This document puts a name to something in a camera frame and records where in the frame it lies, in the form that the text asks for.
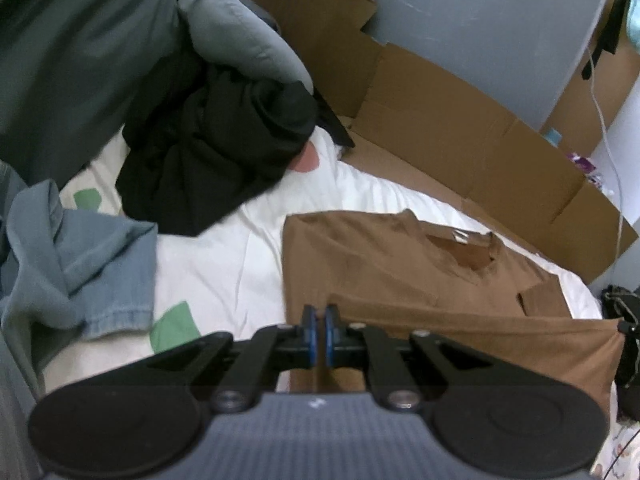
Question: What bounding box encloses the brown t-shirt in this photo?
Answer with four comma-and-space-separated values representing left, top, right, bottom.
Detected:
282, 210, 624, 408

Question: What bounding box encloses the grey blue garment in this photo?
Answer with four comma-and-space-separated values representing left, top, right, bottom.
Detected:
1, 164, 157, 479

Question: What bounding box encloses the black crumpled garment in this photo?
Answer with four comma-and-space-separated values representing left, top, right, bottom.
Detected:
116, 46, 355, 236

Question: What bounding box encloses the black folded garment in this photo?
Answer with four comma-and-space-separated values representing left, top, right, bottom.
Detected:
601, 285, 640, 422

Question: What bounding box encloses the brown cardboard sheet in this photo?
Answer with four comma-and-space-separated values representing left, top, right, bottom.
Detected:
254, 0, 637, 282

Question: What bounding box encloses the purple white package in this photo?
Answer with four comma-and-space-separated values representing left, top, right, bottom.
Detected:
567, 153, 604, 190

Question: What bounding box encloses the grey neck pillow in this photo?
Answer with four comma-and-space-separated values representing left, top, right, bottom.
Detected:
178, 0, 314, 92

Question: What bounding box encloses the dark grey pillow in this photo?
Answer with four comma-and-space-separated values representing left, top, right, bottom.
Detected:
1, 0, 179, 185

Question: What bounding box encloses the white cable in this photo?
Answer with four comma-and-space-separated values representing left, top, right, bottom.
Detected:
587, 44, 626, 261

